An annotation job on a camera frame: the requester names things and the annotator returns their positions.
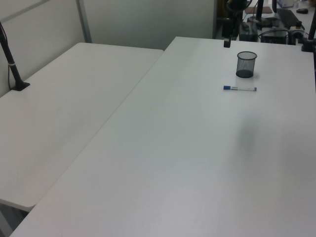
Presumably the black control box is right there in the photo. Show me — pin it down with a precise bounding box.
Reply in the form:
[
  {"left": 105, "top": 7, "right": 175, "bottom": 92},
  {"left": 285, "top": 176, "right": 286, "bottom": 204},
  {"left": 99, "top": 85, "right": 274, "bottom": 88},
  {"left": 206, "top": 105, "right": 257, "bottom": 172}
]
[{"left": 261, "top": 27, "right": 290, "bottom": 44}]

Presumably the black camera pole with base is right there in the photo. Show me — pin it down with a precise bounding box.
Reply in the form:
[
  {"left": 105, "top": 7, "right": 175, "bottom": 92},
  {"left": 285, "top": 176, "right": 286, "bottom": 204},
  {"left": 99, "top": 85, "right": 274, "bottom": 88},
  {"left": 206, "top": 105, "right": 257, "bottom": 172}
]
[{"left": 0, "top": 21, "right": 31, "bottom": 91}]

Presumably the black keyboard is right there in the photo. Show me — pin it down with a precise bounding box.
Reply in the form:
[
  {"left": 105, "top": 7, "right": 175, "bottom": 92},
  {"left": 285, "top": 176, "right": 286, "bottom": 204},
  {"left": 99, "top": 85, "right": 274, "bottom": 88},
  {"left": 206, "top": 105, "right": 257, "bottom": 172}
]
[{"left": 278, "top": 8, "right": 300, "bottom": 28}]

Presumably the blue and white box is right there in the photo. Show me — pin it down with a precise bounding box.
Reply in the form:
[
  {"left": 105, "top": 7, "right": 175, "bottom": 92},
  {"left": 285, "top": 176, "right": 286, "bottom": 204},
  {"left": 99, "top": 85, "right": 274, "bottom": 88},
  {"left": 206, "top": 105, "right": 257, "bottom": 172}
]
[{"left": 276, "top": 0, "right": 295, "bottom": 8}]

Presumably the black camera pole with clamp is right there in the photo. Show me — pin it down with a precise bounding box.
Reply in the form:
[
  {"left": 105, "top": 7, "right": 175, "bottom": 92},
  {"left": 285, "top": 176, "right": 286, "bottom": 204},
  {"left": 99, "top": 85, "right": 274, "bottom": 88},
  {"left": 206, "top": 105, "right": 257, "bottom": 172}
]
[{"left": 300, "top": 14, "right": 316, "bottom": 53}]

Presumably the silver device with black knob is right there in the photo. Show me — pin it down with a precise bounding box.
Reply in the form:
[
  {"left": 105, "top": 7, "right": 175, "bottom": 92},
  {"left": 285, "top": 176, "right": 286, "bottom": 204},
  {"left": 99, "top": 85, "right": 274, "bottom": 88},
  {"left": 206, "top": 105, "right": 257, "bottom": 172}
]
[{"left": 289, "top": 21, "right": 307, "bottom": 38}]

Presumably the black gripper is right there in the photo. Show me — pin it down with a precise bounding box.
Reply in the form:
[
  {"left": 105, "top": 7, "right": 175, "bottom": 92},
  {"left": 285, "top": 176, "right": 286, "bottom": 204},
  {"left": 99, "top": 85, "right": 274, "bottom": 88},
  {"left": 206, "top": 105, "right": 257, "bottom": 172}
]
[{"left": 222, "top": 17, "right": 235, "bottom": 48}]

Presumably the black mesh pen cup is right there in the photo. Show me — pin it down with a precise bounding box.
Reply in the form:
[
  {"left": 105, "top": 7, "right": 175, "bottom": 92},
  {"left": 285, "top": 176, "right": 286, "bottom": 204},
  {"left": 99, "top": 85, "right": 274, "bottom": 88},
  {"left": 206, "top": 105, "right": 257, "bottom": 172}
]
[{"left": 236, "top": 51, "right": 258, "bottom": 78}]

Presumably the black monitor stand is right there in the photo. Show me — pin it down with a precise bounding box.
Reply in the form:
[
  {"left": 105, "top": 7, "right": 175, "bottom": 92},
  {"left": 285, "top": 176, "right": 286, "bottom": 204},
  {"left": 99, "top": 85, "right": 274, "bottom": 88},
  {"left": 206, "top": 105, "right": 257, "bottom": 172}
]
[{"left": 247, "top": 0, "right": 273, "bottom": 26}]

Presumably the brown desk mat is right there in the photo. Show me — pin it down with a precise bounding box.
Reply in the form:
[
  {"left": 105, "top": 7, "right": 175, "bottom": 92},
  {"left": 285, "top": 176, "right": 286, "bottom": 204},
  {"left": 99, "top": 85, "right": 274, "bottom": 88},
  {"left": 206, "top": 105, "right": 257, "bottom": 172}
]
[{"left": 244, "top": 6, "right": 271, "bottom": 14}]

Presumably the blue and white marker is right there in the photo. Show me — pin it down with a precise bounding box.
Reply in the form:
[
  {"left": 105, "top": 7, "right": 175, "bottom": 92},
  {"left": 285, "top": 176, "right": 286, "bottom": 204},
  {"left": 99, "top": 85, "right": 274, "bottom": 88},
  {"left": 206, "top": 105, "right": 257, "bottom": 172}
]
[{"left": 223, "top": 85, "right": 259, "bottom": 91}]

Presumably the dark green device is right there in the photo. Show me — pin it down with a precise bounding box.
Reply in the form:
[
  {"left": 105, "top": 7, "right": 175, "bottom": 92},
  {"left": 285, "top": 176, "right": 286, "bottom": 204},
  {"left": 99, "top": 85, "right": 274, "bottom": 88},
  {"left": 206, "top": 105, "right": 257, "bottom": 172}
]
[{"left": 238, "top": 21, "right": 259, "bottom": 40}]

